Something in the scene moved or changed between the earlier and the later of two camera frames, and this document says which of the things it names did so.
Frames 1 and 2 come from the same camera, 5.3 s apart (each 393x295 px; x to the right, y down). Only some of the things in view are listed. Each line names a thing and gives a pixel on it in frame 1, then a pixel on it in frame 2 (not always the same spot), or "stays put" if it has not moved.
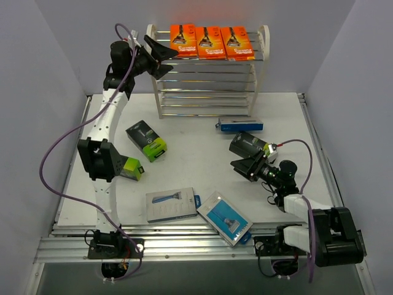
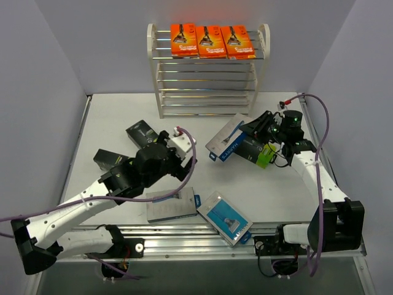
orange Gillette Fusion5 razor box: (236, 42) stays put
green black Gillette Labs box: (152, 145) stays put
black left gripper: (153, 61) -> (177, 164)
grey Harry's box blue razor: (169, 204) stays put
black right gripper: (256, 166) -> (264, 125)
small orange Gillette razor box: (183, 39) stays put
